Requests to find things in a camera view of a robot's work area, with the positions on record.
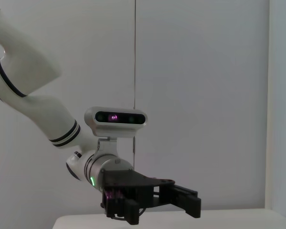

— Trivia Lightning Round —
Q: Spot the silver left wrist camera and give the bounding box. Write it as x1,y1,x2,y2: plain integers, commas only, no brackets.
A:
84,106,148,165

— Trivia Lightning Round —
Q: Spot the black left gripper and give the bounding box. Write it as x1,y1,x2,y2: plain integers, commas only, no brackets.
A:
100,168,202,226

